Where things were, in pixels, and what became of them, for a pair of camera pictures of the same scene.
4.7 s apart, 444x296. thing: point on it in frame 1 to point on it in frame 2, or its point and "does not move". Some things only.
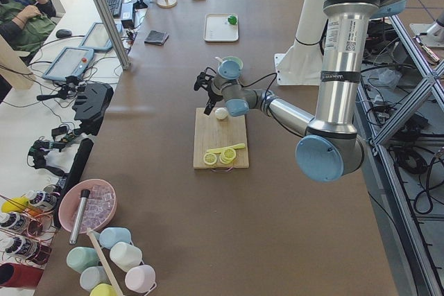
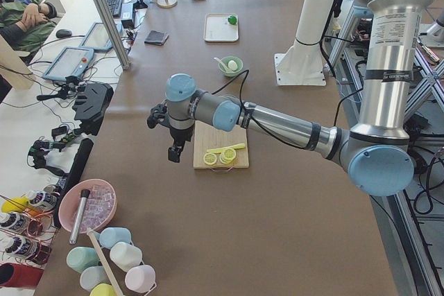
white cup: (127, 256) does not move
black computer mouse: (63, 32) does not move
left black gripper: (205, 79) to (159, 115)
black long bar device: (78, 166) does not move
